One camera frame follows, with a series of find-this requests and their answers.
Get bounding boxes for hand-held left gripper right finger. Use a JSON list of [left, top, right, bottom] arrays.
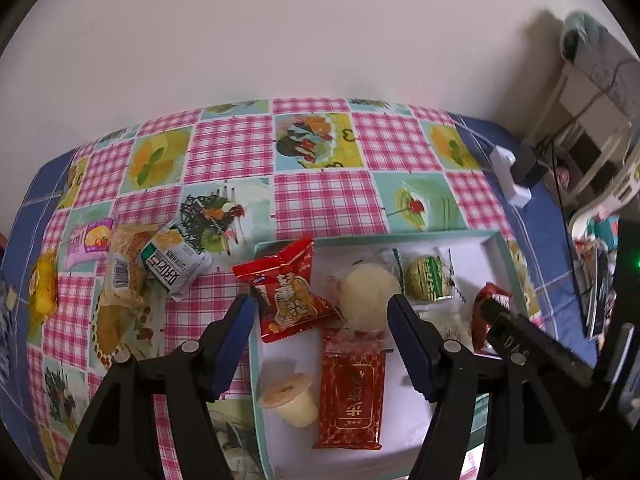
[[387, 294, 583, 480]]

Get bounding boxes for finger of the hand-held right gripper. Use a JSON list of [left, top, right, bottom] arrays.
[[481, 295, 596, 388]]

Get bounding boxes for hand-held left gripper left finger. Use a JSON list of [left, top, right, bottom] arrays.
[[60, 292, 257, 480]]

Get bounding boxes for small red snack packet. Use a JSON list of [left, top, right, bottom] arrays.
[[471, 282, 514, 357]]

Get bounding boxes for white tray box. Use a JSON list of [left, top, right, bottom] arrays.
[[248, 229, 544, 480]]

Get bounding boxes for white round bun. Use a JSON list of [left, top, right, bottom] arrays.
[[339, 259, 404, 334]]

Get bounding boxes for round cookie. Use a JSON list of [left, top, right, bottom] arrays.
[[394, 248, 469, 307]]

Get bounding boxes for red popcorn snack packet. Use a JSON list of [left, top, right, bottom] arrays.
[[231, 236, 339, 344]]

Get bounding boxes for large red patterned snack packet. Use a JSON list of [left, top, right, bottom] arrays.
[[312, 327, 388, 451]]

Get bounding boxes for colourful printed bag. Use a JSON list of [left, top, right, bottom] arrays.
[[569, 204, 622, 342]]

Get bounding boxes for yellow pudding cup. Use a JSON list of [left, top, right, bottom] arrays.
[[256, 372, 321, 429]]

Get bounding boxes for small green white snack packet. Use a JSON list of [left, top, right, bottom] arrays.
[[138, 221, 213, 303]]

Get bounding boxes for beige wafer packet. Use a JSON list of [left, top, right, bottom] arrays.
[[94, 223, 162, 367]]

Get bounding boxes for black power adapter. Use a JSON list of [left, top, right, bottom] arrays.
[[510, 152, 549, 187]]

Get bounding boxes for purple snack packet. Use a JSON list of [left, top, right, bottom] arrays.
[[61, 216, 116, 271]]

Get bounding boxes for yellow snack packet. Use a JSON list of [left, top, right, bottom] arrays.
[[26, 249, 61, 332]]

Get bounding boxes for white shelf unit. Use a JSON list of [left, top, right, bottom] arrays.
[[524, 60, 640, 213]]

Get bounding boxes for grey green cloth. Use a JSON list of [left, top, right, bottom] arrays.
[[559, 9, 640, 92]]

